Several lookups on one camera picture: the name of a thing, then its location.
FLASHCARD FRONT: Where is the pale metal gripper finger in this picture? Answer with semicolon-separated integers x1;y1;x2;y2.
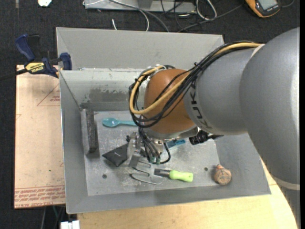
129;172;163;186
128;151;153;169

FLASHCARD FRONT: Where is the black flat pouch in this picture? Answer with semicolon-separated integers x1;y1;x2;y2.
102;143;131;168

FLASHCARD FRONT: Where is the teal plastic spoon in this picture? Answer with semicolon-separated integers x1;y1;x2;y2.
102;117;139;128

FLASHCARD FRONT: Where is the blue plastic piece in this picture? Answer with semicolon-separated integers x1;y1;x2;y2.
165;139;186;149

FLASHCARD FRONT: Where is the brown cork stopper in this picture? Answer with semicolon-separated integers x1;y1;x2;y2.
213;164;232;186

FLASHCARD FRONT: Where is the grey metal bin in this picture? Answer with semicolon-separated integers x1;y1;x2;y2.
56;27;272;215

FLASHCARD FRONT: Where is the brown cardboard board, red print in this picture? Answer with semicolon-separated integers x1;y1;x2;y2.
14;64;66;209

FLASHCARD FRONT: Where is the green-handled small tool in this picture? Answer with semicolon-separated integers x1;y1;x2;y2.
153;168;194;183

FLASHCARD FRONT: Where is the black cylinder on white bracket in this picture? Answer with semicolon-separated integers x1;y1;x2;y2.
189;129;224;146

